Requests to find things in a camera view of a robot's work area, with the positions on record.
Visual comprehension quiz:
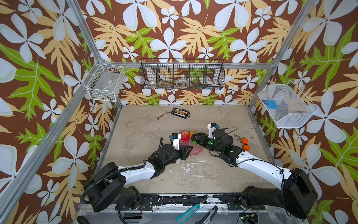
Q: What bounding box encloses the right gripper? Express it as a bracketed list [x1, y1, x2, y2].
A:
[191, 132, 223, 156]

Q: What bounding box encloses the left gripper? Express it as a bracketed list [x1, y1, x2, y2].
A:
[163, 144, 193, 168]

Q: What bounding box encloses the pink polka dot plate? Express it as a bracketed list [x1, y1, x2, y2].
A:
[180, 140, 203, 156]

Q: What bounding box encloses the red apple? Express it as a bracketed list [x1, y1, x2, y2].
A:
[181, 131, 191, 142]

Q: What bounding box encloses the red strawberry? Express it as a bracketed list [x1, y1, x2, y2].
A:
[192, 141, 200, 147]

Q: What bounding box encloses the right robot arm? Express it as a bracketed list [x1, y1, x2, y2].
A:
[191, 129, 318, 219]

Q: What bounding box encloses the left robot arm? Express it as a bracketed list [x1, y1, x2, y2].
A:
[80, 144, 193, 212]

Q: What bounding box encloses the orange tangerine lower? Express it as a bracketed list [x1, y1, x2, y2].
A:
[242, 144, 250, 151]

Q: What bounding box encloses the teal utility knife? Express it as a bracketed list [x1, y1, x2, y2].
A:
[176, 204, 200, 224]

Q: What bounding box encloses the black tool front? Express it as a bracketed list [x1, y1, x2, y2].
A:
[195, 206, 218, 224]

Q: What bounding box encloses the blue object in basket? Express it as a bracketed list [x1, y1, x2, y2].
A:
[265, 99, 278, 110]

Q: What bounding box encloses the white mesh basket right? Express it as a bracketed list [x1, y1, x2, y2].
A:
[258, 81, 318, 128]

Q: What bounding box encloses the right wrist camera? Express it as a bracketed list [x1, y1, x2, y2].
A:
[208, 123, 220, 138]

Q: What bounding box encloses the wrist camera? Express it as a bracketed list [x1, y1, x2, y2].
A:
[170, 133, 182, 150]
[208, 123, 220, 138]

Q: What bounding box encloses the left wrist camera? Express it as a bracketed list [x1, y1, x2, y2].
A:
[170, 133, 182, 150]

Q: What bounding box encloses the black wire basket rear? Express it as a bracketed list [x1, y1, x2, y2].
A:
[139, 58, 225, 90]

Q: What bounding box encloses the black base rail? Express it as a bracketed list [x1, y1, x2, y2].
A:
[114, 192, 266, 211]

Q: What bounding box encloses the white wire basket left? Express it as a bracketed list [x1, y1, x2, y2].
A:
[84, 60, 126, 102]

